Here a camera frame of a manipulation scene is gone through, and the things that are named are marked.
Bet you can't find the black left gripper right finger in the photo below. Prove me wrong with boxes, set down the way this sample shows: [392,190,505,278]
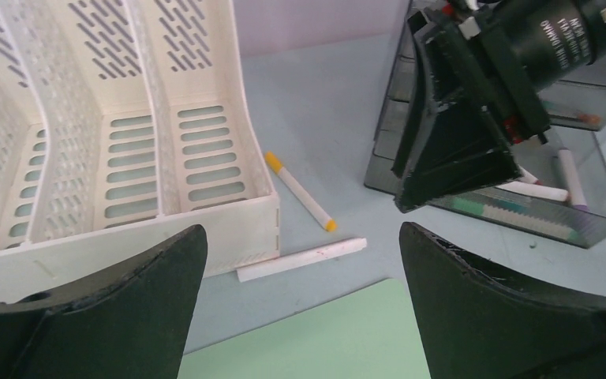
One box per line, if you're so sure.
[399,223,606,378]

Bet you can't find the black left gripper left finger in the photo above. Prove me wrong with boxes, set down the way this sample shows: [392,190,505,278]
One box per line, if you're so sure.
[0,225,208,378]

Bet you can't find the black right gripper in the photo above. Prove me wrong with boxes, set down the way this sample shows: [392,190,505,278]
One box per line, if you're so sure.
[392,1,606,213]

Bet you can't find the teal capped white marker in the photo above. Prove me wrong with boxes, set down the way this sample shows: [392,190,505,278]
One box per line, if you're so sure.
[451,197,528,216]

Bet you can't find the transparent grey drawer box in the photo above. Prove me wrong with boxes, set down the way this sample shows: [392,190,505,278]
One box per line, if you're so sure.
[364,26,606,250]

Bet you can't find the brown capped white marker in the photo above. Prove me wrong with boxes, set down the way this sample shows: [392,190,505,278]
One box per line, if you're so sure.
[559,111,601,127]

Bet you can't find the purple capped marker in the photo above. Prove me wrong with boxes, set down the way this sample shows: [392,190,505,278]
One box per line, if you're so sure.
[557,148,589,212]

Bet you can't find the green clipboard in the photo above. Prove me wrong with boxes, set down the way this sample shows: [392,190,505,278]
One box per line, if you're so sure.
[178,279,431,378]

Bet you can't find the yellow capped pen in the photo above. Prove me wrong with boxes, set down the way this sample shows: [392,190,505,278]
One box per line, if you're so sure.
[264,152,337,232]

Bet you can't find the white marker pen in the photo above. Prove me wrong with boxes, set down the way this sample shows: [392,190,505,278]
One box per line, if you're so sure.
[237,238,368,283]

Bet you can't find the white file organizer rack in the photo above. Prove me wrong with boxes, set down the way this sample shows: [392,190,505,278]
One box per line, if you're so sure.
[0,0,280,303]

